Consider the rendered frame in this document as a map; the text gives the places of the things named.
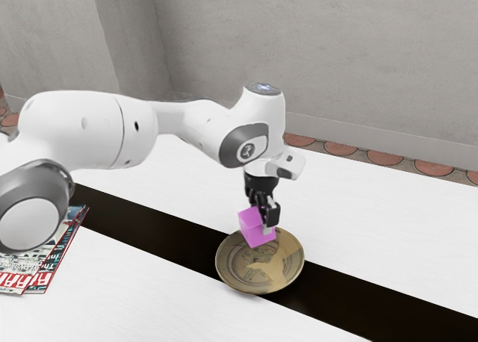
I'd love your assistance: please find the purple block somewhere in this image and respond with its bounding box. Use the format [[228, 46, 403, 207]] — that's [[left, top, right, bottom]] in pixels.
[[237, 205, 278, 249]]

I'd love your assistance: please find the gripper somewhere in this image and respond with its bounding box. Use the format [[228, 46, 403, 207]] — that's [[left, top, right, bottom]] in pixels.
[[243, 172, 282, 236]]

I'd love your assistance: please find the magazine with red print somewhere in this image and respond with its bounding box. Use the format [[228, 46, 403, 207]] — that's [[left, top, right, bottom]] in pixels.
[[22, 204, 90, 296], [0, 205, 86, 295]]

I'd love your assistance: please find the brown patterned plate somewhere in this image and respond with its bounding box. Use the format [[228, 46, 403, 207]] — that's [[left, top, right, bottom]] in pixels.
[[214, 227, 305, 296]]

